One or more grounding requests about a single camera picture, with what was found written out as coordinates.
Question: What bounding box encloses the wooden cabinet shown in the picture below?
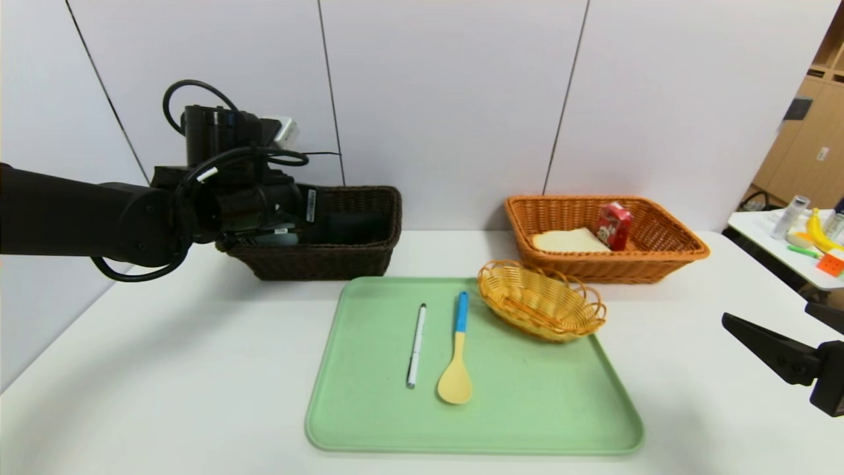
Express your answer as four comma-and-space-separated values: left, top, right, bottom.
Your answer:
750, 3, 844, 212

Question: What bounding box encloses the small yellow oval wicker basket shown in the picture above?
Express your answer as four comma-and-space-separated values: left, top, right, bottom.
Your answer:
477, 259, 608, 343

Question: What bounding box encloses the orange wicker basket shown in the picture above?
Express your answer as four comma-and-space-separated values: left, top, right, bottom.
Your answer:
504, 195, 711, 285

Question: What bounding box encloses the yellow spoon with blue handle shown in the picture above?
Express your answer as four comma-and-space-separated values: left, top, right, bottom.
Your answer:
437, 292, 473, 406

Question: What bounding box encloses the white side table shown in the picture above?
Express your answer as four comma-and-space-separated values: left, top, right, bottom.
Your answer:
726, 210, 844, 292

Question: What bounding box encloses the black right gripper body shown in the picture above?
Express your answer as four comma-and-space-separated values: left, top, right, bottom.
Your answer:
809, 340, 844, 418

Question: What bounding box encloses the light green plastic tray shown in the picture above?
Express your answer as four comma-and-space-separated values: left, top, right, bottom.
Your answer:
305, 276, 645, 456

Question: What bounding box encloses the yellow banana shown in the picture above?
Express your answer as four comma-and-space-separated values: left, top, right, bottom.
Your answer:
805, 208, 844, 253

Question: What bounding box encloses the clear plastic bottle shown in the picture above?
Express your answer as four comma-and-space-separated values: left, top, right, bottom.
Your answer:
769, 196, 810, 241

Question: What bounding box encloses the dark brown wicker basket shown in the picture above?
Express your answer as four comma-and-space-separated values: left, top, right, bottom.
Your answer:
224, 185, 404, 281

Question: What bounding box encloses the slice of toast bread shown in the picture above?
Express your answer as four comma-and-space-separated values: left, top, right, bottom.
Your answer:
531, 227, 613, 254

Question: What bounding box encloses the black left camera cable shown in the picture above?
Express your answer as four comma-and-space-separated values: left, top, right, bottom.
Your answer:
162, 79, 239, 136

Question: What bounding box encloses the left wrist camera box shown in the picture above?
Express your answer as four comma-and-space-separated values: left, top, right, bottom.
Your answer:
181, 106, 299, 167

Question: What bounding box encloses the blue-grey plastic cup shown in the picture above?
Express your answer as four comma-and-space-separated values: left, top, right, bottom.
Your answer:
254, 228, 299, 247

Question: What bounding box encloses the black soft case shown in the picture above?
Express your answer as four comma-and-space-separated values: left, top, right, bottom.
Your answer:
309, 210, 391, 246

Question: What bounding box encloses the red milk carton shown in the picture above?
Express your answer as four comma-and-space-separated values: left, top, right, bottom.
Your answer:
596, 201, 634, 251

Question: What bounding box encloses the white pen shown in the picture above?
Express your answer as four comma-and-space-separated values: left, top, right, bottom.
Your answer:
406, 303, 427, 389

